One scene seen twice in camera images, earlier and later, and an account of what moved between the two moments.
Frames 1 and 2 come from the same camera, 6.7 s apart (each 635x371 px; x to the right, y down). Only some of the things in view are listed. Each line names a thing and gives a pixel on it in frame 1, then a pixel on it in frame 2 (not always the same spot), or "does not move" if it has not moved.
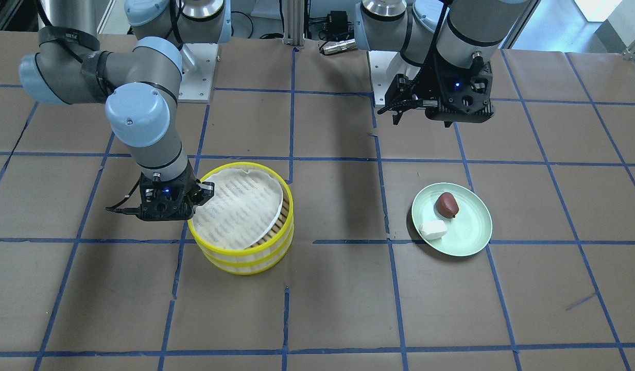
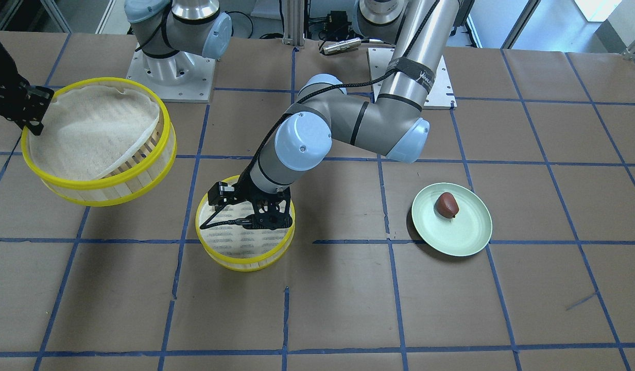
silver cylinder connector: [342, 46] does not move
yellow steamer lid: [281, 231] to [105, 141]
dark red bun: [446, 206] does not move
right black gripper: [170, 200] to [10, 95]
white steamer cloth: [245, 205] to [88, 129]
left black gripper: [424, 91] to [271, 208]
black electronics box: [337, 23] does not move
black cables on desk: [266, 36] does not move
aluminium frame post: [294, 34] does not move
